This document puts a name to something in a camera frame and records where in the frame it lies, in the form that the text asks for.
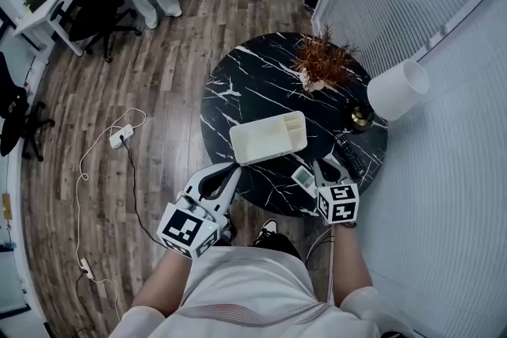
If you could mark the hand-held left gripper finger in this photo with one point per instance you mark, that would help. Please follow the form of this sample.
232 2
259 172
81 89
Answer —
195 184
233 190

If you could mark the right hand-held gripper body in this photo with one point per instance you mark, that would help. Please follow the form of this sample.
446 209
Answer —
338 203

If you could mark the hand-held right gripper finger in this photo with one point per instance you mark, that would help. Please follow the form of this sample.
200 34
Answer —
341 176
320 176

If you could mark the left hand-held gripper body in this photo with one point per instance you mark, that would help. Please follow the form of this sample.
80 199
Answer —
186 229

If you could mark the large white remote control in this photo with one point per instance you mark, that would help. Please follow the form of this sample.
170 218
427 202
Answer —
303 176

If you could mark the black remote control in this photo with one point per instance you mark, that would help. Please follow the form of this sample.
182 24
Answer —
348 154

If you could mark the white plastic tray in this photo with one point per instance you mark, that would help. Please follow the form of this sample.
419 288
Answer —
257 140

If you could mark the person's left forearm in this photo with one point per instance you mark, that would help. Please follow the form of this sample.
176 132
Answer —
162 285

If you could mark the person's right forearm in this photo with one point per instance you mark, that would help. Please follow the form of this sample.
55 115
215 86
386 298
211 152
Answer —
352 269

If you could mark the person's left shoe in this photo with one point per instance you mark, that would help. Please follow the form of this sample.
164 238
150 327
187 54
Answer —
231 231

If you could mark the person's shoe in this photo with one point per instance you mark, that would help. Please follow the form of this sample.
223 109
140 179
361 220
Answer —
266 229
231 231

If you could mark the person's right shoe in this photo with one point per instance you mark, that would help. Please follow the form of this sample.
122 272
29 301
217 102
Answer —
266 229

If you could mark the person's white shirt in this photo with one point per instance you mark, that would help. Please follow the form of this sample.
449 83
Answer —
249 289

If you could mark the white slatted window blinds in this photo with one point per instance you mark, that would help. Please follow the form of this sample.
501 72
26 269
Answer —
435 190

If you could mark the white shade table lamp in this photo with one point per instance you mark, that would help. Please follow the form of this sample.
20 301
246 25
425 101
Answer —
396 91

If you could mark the round black marble table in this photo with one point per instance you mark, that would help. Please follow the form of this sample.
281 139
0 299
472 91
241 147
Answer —
257 83

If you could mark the dried plant in white vase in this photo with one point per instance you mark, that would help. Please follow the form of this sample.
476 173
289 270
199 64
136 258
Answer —
322 59

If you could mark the black office chair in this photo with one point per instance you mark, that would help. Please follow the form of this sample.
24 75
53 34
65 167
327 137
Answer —
95 8
12 107

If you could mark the white desk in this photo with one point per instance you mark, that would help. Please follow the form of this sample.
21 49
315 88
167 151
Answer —
43 17

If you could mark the small green potted plant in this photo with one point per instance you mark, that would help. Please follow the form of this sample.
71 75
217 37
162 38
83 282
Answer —
27 3

